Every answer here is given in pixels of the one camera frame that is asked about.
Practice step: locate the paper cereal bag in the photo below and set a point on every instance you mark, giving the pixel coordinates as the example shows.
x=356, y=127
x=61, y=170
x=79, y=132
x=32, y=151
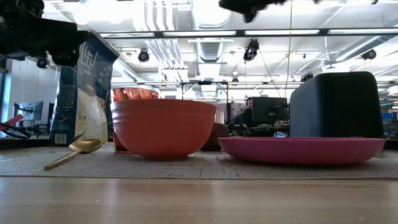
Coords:
x=87, y=93

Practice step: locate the amber faceted tumbler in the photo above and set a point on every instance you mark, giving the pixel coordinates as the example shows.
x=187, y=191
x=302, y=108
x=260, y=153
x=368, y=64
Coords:
x=133, y=93

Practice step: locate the gold spoon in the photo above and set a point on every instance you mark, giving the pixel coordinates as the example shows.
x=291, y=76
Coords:
x=85, y=145

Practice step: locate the orange ribbed bowl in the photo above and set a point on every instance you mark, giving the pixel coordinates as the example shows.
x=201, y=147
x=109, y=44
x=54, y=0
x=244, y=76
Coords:
x=161, y=127

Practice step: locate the pink plastic plate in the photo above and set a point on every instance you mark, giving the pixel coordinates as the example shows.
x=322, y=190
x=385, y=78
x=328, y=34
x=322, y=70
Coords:
x=298, y=151

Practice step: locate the grey woven placemat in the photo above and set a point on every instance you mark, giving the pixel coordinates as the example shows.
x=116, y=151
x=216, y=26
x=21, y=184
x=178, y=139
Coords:
x=199, y=168

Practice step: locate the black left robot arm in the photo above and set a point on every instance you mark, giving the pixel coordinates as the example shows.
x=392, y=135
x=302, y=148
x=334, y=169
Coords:
x=18, y=7

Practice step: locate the black ceiling spotlight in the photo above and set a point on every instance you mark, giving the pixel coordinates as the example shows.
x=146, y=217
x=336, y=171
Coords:
x=42, y=63
x=143, y=56
x=369, y=54
x=251, y=49

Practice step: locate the small grey monitor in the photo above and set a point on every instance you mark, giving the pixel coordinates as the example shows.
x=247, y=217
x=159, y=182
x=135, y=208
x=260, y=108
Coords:
x=31, y=110

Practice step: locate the black computer monitor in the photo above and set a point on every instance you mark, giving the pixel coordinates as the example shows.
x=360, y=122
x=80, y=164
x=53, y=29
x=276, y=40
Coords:
x=269, y=110

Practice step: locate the person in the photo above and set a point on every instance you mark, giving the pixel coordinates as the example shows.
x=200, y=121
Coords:
x=245, y=116

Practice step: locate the black two-slot toaster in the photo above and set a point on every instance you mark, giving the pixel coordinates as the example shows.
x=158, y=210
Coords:
x=337, y=105

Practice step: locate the silver ventilation duct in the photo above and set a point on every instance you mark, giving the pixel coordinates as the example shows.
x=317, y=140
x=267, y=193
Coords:
x=210, y=49

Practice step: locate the distant black frame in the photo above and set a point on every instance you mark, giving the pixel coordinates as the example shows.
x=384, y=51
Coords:
x=205, y=82

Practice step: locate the black aluminium table frame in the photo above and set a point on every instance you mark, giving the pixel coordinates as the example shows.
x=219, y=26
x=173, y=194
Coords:
x=158, y=34

